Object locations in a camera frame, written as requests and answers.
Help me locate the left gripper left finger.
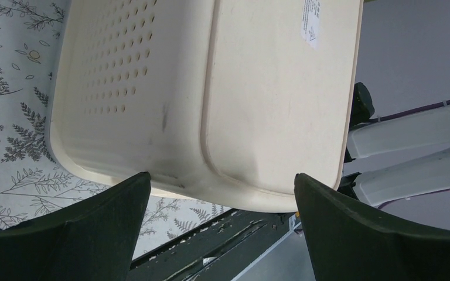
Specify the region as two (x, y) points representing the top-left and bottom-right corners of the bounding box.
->
(0, 172), (151, 280)

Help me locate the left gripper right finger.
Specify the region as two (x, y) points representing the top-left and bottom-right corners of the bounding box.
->
(294, 173), (450, 280)

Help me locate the cream perforated basket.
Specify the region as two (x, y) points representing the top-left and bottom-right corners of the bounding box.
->
(46, 1), (363, 213)

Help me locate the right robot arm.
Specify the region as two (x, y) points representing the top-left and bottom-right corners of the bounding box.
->
(338, 82), (450, 207)

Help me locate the floral patterned mat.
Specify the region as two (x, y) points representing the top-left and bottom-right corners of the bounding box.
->
(0, 0), (234, 261)

